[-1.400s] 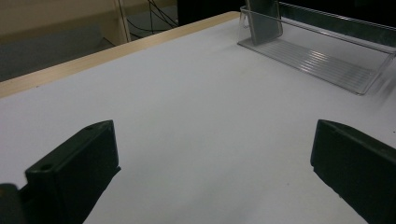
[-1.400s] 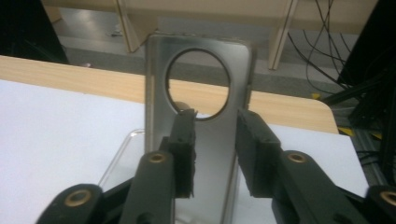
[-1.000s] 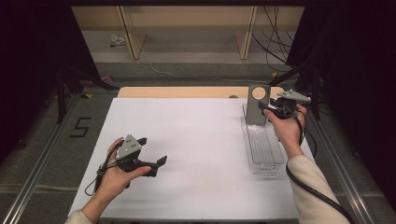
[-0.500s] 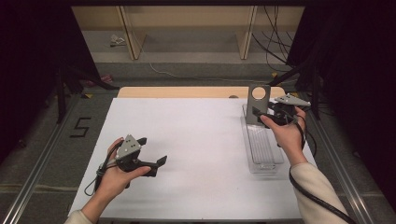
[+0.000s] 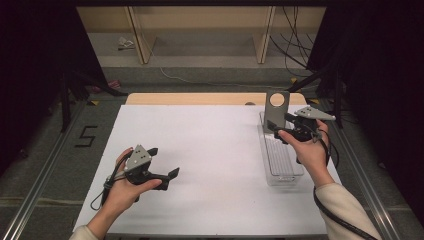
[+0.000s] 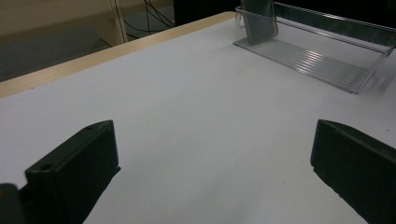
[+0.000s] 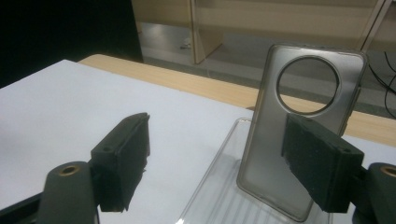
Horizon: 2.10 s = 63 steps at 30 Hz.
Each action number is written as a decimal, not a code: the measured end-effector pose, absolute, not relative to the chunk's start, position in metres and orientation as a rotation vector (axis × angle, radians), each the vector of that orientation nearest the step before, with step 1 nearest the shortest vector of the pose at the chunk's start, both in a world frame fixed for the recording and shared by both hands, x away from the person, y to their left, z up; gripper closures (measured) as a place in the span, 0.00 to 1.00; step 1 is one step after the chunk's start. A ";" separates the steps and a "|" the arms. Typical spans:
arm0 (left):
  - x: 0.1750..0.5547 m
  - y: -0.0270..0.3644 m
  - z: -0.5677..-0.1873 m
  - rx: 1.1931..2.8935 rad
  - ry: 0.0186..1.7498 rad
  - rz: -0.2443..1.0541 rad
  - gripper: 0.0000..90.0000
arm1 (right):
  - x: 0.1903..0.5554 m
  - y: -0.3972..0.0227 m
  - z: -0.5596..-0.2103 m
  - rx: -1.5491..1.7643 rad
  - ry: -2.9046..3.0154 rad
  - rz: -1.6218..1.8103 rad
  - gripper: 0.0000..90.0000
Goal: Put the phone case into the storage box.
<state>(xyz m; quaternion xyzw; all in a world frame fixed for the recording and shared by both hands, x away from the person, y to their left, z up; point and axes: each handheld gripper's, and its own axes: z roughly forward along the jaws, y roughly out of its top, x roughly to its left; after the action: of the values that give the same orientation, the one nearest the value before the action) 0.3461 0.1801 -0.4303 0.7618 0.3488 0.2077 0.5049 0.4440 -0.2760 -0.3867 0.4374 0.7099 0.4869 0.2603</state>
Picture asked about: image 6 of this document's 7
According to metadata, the white table mat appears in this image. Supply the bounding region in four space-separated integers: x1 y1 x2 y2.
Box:
0 17 396 224

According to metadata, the light wooden table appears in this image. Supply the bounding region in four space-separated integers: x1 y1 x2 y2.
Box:
0 11 237 100

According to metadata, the black cable bundle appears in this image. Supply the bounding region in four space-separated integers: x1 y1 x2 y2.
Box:
122 0 177 40

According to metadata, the black curtain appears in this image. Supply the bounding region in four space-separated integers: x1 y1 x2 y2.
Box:
173 0 396 32

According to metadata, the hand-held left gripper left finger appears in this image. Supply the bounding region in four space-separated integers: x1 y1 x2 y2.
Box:
24 119 121 224

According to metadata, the clear plastic tray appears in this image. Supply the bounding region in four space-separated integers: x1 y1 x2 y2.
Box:
233 5 396 95

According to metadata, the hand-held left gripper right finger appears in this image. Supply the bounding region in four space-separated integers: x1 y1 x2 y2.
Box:
310 119 396 224

